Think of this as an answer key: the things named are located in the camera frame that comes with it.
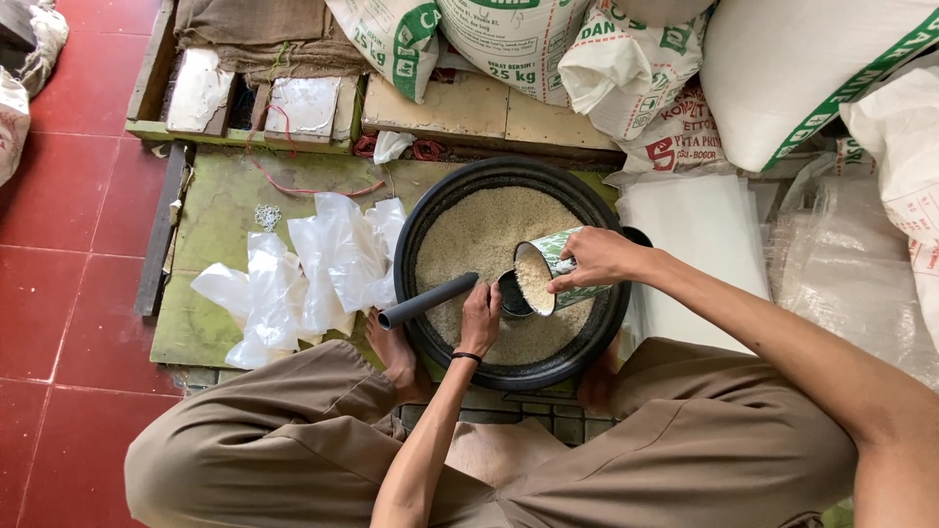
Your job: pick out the person's right hand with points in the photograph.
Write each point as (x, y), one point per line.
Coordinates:
(605, 257)

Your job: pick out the person's left hand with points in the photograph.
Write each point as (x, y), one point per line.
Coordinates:
(480, 319)

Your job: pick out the person's left fingers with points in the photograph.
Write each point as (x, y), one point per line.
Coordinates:
(484, 293)

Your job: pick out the green patterned enamel mug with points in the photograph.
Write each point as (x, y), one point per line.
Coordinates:
(568, 297)

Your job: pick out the rice in mug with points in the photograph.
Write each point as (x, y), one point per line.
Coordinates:
(534, 282)

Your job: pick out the heap of rice in basin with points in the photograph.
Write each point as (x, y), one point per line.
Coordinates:
(477, 235)

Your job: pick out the black wristband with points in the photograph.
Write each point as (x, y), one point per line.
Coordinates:
(466, 357)

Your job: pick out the round black basin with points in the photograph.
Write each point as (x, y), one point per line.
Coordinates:
(440, 213)

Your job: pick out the person's left foot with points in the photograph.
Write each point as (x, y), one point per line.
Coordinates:
(396, 359)

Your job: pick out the person's foot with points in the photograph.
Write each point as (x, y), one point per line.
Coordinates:
(396, 359)
(598, 381)

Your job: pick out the person's right foot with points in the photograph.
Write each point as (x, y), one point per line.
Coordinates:
(598, 381)

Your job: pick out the red rubber bands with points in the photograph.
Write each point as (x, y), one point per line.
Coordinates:
(428, 149)

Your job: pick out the pile of clear plastic bags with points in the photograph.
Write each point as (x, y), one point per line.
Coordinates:
(315, 271)

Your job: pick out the crumpled white plastic scrap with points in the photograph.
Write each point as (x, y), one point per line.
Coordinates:
(390, 145)

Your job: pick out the light wooden platform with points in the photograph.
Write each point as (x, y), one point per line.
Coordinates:
(477, 114)

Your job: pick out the stack of white plastic sheets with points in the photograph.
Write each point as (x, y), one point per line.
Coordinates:
(689, 249)

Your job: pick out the person's brown trousers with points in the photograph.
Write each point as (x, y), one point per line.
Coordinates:
(660, 455)

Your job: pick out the white sack with red print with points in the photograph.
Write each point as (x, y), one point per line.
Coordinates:
(675, 147)

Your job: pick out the wide white sack green print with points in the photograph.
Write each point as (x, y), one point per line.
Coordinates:
(513, 40)

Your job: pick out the crumpled white sack green print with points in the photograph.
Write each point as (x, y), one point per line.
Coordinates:
(631, 70)

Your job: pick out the white sack with green print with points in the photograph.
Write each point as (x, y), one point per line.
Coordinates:
(385, 40)

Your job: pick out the green painted wooden board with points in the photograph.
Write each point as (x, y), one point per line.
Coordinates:
(220, 213)

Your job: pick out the green-edged wooden pallet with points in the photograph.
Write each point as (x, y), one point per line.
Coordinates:
(242, 110)

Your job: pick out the dark wooden plank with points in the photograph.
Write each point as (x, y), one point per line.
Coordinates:
(165, 227)

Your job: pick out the brown burlap sack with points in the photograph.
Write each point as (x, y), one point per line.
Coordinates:
(264, 37)

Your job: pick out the heap of crinkled clear plastic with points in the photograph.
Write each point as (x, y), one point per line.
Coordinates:
(843, 286)

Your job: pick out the large white sack green stripe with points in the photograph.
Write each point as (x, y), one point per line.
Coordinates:
(792, 73)

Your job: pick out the white sack red dotted print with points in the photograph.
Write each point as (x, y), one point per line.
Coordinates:
(909, 161)

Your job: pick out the dirty white sack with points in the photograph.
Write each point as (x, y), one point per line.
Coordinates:
(18, 95)

